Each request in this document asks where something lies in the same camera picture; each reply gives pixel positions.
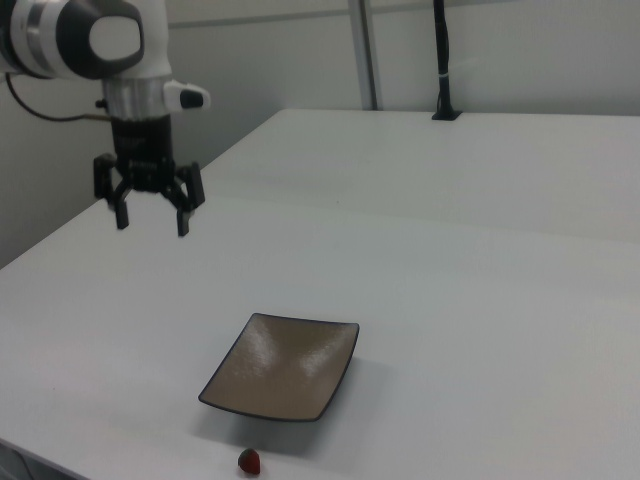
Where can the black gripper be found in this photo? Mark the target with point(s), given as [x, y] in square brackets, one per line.
[142, 142]

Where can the red strawberry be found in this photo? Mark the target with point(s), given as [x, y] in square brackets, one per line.
[249, 460]

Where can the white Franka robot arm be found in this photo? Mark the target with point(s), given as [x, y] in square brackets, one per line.
[125, 40]

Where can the square brown ceramic plate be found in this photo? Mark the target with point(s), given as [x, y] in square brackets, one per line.
[282, 367]

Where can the black table clamp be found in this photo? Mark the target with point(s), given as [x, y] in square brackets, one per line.
[443, 55]

